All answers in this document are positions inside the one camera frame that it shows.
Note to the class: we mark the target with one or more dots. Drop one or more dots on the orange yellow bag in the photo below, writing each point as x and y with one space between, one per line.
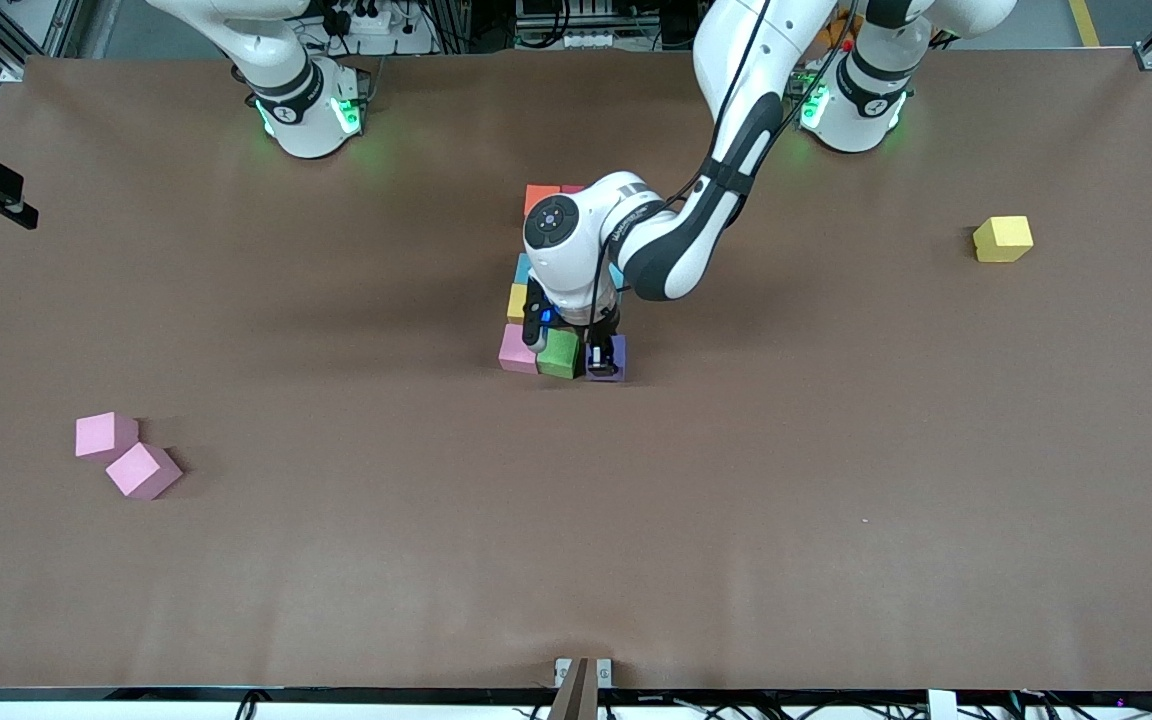
834 35

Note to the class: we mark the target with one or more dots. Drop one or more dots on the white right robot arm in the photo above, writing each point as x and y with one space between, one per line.
301 100

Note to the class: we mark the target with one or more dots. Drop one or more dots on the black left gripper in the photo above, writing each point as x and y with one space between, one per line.
603 330

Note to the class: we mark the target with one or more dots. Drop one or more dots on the cyan foam cube with dots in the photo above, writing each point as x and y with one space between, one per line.
522 268

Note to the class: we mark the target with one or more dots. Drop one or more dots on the white label tag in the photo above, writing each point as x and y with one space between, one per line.
941 706

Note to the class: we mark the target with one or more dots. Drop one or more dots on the brown pointed bar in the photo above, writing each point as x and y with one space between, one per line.
576 700

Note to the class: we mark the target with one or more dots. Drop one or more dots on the white power strip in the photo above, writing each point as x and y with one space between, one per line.
371 22

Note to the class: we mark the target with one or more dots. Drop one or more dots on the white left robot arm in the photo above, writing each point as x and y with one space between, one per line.
656 240

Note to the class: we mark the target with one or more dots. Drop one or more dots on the orange foam cube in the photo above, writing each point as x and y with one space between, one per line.
539 195

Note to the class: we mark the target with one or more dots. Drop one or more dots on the white table edge bracket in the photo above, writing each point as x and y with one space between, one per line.
561 667

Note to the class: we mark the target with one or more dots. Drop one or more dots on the purple foam cube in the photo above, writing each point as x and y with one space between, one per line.
614 365

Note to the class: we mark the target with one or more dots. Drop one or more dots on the pink foam cube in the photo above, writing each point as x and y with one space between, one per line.
518 348
143 470
106 435

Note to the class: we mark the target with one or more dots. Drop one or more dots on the green foam cube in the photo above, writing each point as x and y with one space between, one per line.
558 355

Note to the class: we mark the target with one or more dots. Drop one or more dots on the yellow foam cube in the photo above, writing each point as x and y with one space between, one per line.
517 302
1002 238

